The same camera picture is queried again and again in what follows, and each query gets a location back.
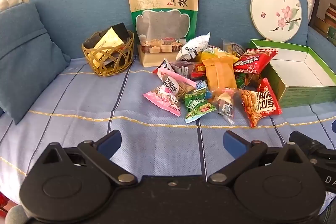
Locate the pink clear snack packet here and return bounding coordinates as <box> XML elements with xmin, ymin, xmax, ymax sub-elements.
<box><xmin>143</xmin><ymin>85</ymin><xmax>182</xmax><ymax>117</ymax></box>

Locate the white pink-edged snack packet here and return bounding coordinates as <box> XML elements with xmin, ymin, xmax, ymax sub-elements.
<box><xmin>157</xmin><ymin>68</ymin><xmax>197</xmax><ymax>101</ymax></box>

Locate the blue fabric sofa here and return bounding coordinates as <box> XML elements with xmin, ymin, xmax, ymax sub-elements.
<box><xmin>0</xmin><ymin>0</ymin><xmax>336</xmax><ymax>119</ymax></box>

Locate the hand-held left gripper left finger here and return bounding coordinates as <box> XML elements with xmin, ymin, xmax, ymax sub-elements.
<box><xmin>39</xmin><ymin>130</ymin><xmax>137</xmax><ymax>186</ymax></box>

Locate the black packet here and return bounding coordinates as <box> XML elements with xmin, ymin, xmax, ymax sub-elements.
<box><xmin>84</xmin><ymin>22</ymin><xmax>130</xmax><ymax>64</ymax></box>

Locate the small dark snack packet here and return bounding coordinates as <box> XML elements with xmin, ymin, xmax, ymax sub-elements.
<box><xmin>153</xmin><ymin>58</ymin><xmax>171</xmax><ymax>75</ymax></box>

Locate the blue pillow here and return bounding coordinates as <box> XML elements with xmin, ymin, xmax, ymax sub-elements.
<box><xmin>0</xmin><ymin>2</ymin><xmax>71</xmax><ymax>125</ymax></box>

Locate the green snack packet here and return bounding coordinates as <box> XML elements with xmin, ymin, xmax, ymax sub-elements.
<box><xmin>184</xmin><ymin>101</ymin><xmax>216</xmax><ymax>123</ymax></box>
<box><xmin>184</xmin><ymin>88</ymin><xmax>208</xmax><ymax>109</ymax></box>

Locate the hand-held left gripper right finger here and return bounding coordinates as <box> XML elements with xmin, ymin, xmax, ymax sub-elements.
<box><xmin>210</xmin><ymin>131</ymin><xmax>307</xmax><ymax>185</ymax></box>

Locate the dark brown snack packet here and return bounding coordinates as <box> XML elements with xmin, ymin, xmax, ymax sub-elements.
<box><xmin>168</xmin><ymin>61</ymin><xmax>196</xmax><ymax>80</ymax></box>

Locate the white black-print snack bag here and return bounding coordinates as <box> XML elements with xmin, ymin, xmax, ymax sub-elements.
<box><xmin>175</xmin><ymin>32</ymin><xmax>211</xmax><ymax>62</ymax></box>

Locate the green cardboard box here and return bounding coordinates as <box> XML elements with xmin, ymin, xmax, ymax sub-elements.
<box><xmin>249</xmin><ymin>39</ymin><xmax>336</xmax><ymax>108</ymax></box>

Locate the stack of books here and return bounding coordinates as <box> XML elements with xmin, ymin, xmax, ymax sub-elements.
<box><xmin>324</xmin><ymin>4</ymin><xmax>336</xmax><ymax>28</ymax></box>

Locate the gold packet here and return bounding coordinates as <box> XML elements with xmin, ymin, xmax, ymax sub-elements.
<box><xmin>88</xmin><ymin>28</ymin><xmax>124</xmax><ymax>67</ymax></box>

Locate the clear candy packet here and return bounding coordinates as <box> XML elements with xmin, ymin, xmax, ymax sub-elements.
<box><xmin>213</xmin><ymin>89</ymin><xmax>235</xmax><ymax>125</ymax></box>

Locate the large beige green grain pouch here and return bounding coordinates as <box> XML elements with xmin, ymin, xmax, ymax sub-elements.
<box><xmin>125</xmin><ymin>0</ymin><xmax>201</xmax><ymax>67</ymax></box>

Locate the yellow snack bag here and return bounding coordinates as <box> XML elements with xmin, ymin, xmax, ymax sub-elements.
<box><xmin>201</xmin><ymin>48</ymin><xmax>239</xmax><ymax>63</ymax></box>

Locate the round flower print fan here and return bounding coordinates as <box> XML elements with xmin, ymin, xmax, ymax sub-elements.
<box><xmin>250</xmin><ymin>0</ymin><xmax>302</xmax><ymax>42</ymax></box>

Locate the woven wicker basket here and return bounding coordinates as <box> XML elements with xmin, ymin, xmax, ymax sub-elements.
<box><xmin>82</xmin><ymin>30</ymin><xmax>135</xmax><ymax>77</ymax></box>

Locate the plaid blue blanket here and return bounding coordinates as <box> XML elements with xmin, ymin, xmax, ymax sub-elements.
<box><xmin>0</xmin><ymin>53</ymin><xmax>336</xmax><ymax>203</ymax></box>

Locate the red orange snack packet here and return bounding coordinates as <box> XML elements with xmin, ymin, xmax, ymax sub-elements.
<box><xmin>240</xmin><ymin>78</ymin><xmax>282</xmax><ymax>128</ymax></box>

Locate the red checkered-edge snack packet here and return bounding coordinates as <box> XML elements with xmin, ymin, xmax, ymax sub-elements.
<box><xmin>233</xmin><ymin>48</ymin><xmax>278</xmax><ymax>74</ymax></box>

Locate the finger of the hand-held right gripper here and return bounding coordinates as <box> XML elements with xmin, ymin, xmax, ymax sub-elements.
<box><xmin>289</xmin><ymin>131</ymin><xmax>328</xmax><ymax>159</ymax></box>

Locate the small blue snack packet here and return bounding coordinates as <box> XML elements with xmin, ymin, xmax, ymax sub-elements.
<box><xmin>196</xmin><ymin>80</ymin><xmax>212</xmax><ymax>98</ymax></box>

